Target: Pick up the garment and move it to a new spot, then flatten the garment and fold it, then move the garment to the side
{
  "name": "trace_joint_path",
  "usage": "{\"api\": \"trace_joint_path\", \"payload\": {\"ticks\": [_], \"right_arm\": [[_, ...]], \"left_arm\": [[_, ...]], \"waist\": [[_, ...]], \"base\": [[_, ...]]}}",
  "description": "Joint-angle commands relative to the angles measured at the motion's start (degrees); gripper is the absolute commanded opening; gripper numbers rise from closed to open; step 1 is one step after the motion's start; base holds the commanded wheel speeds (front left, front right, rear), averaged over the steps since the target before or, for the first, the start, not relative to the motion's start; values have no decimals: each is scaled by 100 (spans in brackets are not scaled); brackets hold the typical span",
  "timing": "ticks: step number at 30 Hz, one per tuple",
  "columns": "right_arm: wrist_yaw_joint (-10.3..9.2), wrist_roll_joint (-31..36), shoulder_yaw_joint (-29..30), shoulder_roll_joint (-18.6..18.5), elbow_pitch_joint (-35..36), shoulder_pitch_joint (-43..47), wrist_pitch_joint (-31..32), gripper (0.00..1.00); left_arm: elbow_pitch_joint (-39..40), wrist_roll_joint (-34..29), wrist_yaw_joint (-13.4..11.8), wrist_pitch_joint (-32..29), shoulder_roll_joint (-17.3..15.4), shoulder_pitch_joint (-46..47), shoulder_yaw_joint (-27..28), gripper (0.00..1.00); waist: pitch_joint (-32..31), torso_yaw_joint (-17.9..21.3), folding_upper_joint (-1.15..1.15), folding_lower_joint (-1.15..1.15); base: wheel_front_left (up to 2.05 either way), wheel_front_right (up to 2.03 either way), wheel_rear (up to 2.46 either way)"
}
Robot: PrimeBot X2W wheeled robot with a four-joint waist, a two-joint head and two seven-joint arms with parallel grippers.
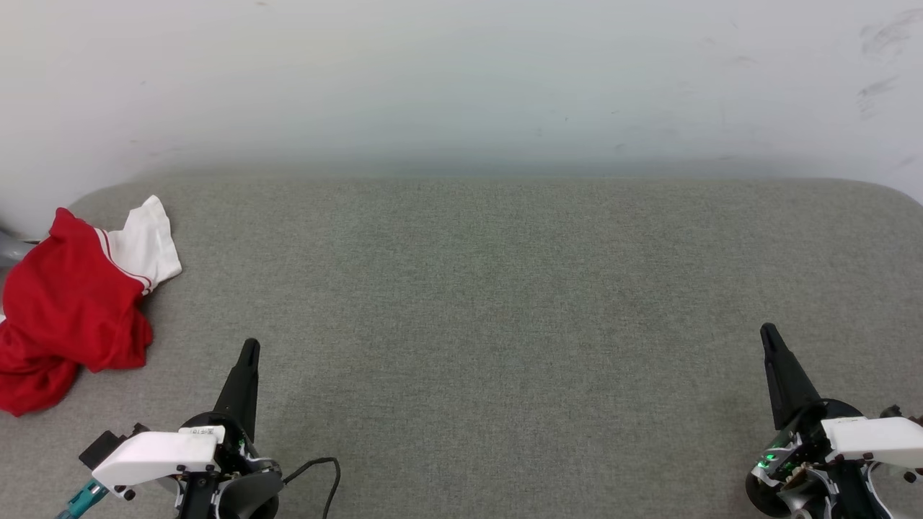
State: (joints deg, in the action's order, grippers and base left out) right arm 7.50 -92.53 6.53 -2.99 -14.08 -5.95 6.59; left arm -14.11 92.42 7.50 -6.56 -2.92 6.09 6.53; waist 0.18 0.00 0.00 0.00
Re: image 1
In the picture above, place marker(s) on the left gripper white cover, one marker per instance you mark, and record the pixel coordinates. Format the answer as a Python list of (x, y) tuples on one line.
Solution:
[(155, 454)]

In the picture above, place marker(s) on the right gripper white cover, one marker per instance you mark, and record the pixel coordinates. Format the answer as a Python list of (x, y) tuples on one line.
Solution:
[(872, 440)]

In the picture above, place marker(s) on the red and white basketball jersey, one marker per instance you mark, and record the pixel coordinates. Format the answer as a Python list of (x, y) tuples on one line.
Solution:
[(65, 303)]

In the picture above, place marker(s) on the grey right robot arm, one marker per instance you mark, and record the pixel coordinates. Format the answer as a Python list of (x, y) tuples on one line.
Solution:
[(851, 499)]

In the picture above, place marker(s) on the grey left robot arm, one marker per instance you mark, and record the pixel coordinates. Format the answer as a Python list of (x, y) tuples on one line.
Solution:
[(249, 499)]

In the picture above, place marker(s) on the grey rounded metal object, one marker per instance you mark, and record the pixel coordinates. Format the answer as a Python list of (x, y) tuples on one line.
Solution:
[(11, 249)]

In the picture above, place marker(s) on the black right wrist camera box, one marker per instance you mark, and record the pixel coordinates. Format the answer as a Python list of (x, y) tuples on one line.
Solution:
[(893, 413)]

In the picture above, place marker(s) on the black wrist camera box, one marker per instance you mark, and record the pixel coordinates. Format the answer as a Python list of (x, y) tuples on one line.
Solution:
[(893, 413), (108, 443)]

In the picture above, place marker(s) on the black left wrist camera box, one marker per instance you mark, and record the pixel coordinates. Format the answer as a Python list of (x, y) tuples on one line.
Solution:
[(108, 443)]

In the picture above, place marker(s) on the teal left camera connector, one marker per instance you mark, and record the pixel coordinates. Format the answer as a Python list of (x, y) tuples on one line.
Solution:
[(86, 494)]

